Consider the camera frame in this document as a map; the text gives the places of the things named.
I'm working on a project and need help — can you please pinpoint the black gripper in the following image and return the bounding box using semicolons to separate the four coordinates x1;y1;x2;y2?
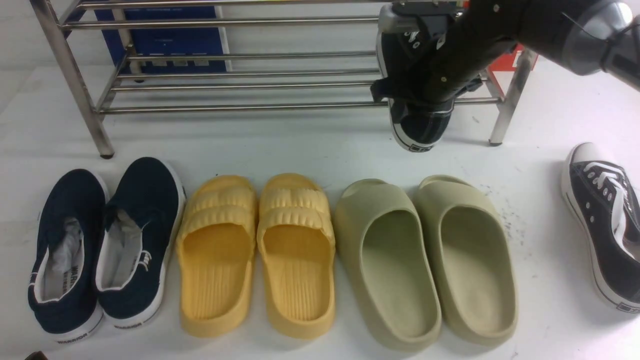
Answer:
370;0;518;106

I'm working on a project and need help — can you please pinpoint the black canvas sneaker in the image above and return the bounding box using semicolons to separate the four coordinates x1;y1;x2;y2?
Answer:
375;31;455;153
561;142;640;315

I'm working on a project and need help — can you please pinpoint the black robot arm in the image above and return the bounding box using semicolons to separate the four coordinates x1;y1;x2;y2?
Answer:
370;0;639;106

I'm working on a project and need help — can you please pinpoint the orange box behind rack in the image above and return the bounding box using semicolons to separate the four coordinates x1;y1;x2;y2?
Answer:
486;44;525;100

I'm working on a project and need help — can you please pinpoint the blue box behind rack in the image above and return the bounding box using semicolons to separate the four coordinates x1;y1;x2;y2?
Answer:
94;6;233;75

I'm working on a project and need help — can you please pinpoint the stainless steel shoe rack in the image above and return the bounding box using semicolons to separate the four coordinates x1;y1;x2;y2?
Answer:
28;0;538;160

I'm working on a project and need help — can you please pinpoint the navy slip-on shoe, inner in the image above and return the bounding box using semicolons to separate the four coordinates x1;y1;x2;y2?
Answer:
93;157;186;330

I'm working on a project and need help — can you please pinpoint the navy slip-on shoe, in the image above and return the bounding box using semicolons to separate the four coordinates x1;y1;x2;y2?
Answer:
27;169;109;345
93;157;186;330

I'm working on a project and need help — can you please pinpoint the navy slip-on shoe, outer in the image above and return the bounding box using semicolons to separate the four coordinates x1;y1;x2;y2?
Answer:
27;169;109;345

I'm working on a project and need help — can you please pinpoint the olive green slide, right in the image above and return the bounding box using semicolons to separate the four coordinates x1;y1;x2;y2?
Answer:
413;174;519;347

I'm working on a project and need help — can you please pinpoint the olive green slide, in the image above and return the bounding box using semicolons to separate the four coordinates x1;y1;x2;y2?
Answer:
333;178;442;353
413;174;519;347

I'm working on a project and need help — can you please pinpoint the olive green slide, left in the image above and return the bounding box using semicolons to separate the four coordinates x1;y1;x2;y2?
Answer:
333;178;442;353

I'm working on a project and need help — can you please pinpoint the yellow ribbed slide, right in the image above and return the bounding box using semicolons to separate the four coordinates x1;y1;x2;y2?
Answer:
256;173;336;340

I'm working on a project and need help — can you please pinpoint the yellow ribbed slide, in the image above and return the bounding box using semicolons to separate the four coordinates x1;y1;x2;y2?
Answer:
176;175;258;338
256;173;336;340

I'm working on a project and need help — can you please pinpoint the yellow ribbed slide, left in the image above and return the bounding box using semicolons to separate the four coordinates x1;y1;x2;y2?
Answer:
176;175;258;338

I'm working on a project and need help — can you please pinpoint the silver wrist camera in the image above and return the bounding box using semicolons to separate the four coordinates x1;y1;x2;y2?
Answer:
377;0;465;37

